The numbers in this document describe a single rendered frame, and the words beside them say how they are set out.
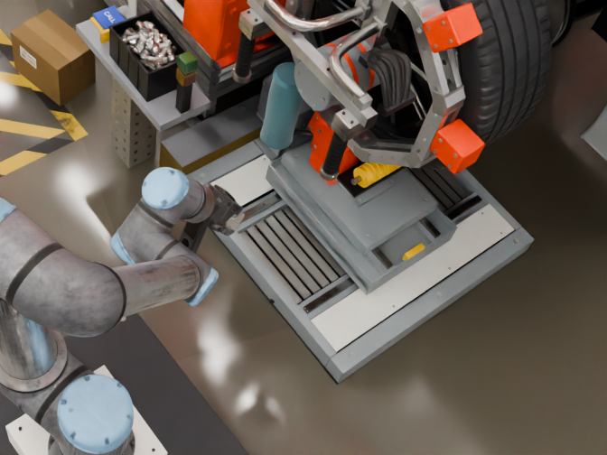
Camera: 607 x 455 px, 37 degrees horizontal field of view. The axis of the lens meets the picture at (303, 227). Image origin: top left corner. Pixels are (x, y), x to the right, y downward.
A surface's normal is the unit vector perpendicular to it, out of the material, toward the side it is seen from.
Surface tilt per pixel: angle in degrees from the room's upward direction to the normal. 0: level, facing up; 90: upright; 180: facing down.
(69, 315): 65
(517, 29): 47
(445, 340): 0
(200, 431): 0
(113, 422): 9
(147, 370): 0
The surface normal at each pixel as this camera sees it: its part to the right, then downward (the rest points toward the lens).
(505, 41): 0.58, 0.19
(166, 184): -0.30, -0.27
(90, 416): 0.30, -0.43
